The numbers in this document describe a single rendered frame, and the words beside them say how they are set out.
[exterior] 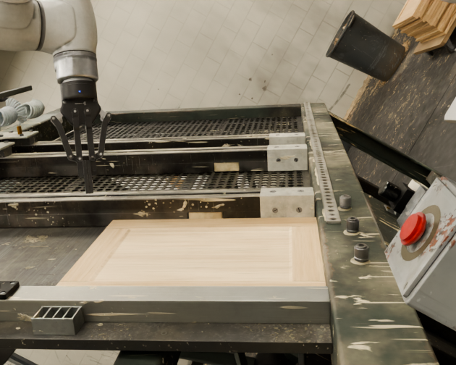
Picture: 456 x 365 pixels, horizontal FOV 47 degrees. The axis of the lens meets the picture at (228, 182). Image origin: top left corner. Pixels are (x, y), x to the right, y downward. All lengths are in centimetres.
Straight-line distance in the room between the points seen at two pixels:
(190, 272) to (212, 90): 544
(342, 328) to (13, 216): 91
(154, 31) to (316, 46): 191
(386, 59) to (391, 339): 482
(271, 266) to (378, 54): 455
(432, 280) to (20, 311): 67
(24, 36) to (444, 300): 90
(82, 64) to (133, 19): 541
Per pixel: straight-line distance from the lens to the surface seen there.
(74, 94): 116
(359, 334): 76
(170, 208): 127
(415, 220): 60
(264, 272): 99
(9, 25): 114
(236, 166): 169
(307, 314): 86
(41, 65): 680
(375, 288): 87
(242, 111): 265
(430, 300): 58
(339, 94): 648
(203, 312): 87
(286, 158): 167
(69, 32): 118
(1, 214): 143
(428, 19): 415
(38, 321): 92
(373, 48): 544
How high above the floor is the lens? 117
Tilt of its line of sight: 3 degrees down
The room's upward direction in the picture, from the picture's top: 62 degrees counter-clockwise
